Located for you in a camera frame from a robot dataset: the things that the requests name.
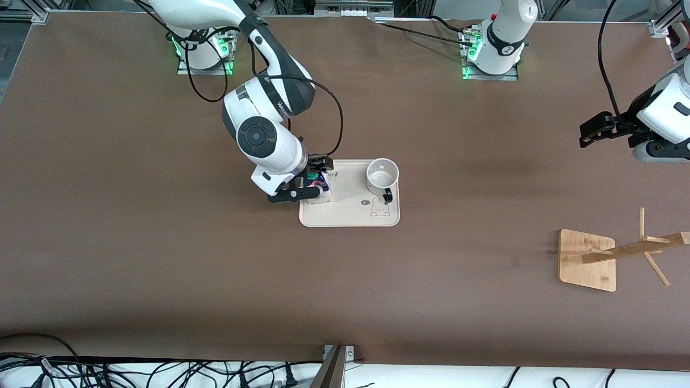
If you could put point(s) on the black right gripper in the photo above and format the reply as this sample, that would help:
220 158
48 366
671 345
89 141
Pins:
317 161

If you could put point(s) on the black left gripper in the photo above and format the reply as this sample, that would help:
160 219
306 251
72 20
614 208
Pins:
628 120

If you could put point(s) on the blue white milk carton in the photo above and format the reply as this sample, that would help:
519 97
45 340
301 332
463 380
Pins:
323 196

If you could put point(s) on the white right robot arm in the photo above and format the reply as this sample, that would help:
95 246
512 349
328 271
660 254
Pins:
264 137

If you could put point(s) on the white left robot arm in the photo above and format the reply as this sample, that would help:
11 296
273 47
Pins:
666 110

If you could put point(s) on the bamboo cup rack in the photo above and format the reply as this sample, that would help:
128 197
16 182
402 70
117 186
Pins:
587 261

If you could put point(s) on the beige rabbit print tray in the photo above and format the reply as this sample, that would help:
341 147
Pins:
350 213

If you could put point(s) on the grey box behind table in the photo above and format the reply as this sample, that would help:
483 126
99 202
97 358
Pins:
353 6

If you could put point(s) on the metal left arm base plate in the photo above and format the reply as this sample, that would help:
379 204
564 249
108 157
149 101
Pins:
512 76

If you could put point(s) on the metal table corner bracket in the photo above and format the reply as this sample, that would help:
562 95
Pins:
32 16
657 28

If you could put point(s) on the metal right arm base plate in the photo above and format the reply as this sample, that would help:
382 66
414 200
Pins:
226 64

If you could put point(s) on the grey metal frame profile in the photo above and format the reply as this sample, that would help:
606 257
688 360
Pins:
331 369

